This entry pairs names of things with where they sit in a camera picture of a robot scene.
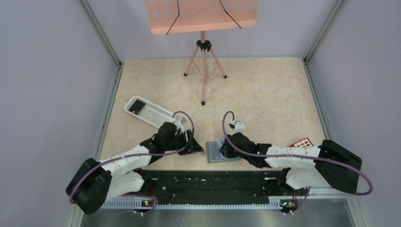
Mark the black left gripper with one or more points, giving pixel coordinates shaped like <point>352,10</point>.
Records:
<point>189,141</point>

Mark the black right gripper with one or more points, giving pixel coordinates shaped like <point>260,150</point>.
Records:
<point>227,148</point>

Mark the grey card holder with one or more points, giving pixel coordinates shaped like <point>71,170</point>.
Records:
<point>213,153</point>

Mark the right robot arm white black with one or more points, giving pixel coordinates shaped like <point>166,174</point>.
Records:
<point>326,165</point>

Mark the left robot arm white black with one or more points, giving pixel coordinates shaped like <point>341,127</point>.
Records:
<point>119,169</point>

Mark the black card in basket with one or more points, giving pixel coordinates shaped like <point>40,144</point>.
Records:
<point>137,106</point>

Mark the white plastic basket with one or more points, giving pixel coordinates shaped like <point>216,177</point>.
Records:
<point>152,114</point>

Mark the red plastic basket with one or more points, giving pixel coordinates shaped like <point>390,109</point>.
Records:
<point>303,143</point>

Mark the pink music stand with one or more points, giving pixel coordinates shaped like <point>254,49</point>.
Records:
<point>186,16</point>

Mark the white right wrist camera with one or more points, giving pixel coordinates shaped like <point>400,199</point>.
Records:
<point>237,127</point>

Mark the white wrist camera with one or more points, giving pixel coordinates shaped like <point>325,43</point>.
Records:
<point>179,123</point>
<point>237,127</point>

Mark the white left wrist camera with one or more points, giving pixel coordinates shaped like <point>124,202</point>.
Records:
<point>179,123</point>

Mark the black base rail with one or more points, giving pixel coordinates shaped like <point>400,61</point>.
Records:
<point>216,189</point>

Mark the aluminium frame rail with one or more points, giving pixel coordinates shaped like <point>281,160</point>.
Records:
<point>131,202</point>

